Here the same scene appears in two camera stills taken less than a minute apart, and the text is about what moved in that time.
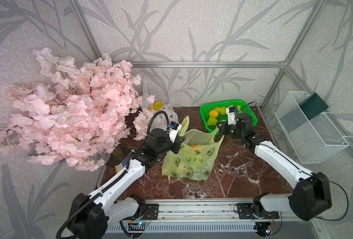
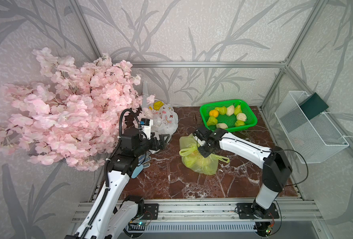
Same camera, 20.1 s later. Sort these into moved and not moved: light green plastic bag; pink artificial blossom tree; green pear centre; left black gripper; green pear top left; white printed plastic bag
Moved: light green plastic bag; left black gripper
Not moved: pink artificial blossom tree; white printed plastic bag; green pear centre; green pear top left
